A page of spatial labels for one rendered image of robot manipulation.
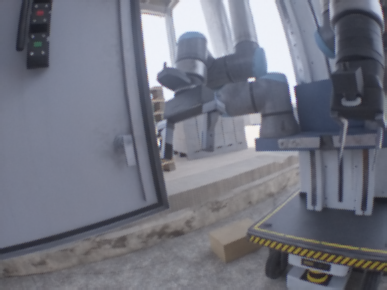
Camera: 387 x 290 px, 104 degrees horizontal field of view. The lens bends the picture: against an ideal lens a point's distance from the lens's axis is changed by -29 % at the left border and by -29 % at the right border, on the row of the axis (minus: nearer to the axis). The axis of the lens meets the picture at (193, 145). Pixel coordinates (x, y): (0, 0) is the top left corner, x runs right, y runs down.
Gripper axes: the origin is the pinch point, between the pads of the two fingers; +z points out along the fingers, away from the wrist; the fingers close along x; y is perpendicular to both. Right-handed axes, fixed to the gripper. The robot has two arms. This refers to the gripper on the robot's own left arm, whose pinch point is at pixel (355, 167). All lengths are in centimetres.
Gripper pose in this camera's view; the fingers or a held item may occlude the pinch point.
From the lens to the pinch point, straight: 30.9
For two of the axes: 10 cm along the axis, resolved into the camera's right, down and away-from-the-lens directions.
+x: 5.1, 1.1, -8.5
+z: -2.6, 9.7, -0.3
